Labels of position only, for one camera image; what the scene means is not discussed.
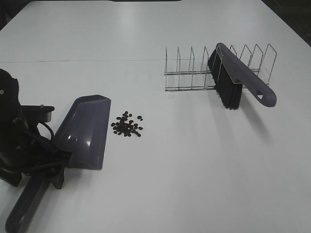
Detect pile of coffee beans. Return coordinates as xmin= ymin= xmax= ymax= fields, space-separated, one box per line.
xmin=110 ymin=111 xmax=143 ymax=137

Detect chrome wire dish rack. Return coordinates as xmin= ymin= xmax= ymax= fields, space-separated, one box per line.
xmin=164 ymin=43 xmax=278 ymax=92

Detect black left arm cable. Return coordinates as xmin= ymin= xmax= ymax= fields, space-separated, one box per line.
xmin=31 ymin=121 xmax=59 ymax=151

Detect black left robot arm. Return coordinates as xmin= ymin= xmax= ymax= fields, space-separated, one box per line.
xmin=0 ymin=69 xmax=71 ymax=189

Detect purple hand brush black bristles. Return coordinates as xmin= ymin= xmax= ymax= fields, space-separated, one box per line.
xmin=207 ymin=43 xmax=277 ymax=110

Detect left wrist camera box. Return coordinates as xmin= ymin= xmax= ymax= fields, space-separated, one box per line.
xmin=21 ymin=105 xmax=55 ymax=123

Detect purple plastic dustpan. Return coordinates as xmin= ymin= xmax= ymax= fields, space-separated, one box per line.
xmin=5 ymin=95 xmax=111 ymax=233

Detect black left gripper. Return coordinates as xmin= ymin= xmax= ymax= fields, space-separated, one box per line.
xmin=0 ymin=127 xmax=71 ymax=189

